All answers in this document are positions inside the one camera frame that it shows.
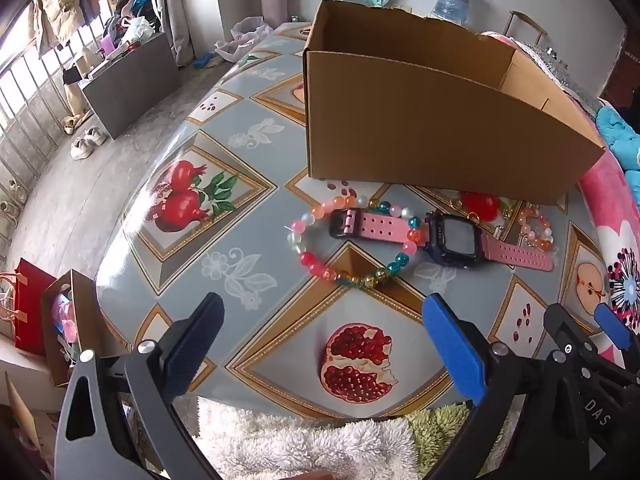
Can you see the brown cardboard box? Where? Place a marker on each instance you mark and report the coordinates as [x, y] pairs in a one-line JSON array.
[[400, 125]]

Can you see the grey cabinet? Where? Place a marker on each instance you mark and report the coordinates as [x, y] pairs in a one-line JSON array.
[[135, 85]]

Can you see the blue slipper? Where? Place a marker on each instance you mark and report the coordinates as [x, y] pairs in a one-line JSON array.
[[206, 61]]

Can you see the pink floral blanket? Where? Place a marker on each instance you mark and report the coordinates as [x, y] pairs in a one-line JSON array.
[[607, 195]]

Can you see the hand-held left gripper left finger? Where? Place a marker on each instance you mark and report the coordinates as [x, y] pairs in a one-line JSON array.
[[192, 340]]

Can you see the metal window railing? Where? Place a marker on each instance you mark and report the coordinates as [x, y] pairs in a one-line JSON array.
[[30, 110]]

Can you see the pile of clothes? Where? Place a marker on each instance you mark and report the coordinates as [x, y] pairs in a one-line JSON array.
[[135, 10]]

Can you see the small open cardboard box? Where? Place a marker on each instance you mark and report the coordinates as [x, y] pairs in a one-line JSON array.
[[82, 300]]

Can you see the clear plastic bag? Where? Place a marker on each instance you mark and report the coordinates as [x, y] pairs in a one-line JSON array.
[[245, 35]]

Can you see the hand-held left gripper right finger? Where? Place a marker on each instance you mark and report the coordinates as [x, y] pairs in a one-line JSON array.
[[452, 350]]

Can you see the grey curtain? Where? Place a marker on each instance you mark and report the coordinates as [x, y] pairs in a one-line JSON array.
[[185, 5]]

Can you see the row of hanging clothes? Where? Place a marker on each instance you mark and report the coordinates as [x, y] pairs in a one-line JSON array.
[[60, 5]]

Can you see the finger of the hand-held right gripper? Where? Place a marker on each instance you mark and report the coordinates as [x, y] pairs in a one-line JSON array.
[[612, 325], [565, 330]]

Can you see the person's right forearm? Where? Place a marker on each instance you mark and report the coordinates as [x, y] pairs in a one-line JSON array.
[[300, 440]]

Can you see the red paper bag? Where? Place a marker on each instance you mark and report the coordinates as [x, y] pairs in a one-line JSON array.
[[35, 305]]

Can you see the grey patterned blanket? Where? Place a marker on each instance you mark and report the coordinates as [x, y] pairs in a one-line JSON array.
[[560, 75]]

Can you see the wooden chair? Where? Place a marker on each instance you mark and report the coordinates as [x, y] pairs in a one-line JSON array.
[[510, 20]]

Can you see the white shoe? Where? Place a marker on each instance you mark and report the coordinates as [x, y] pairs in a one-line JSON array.
[[81, 150], [96, 136]]

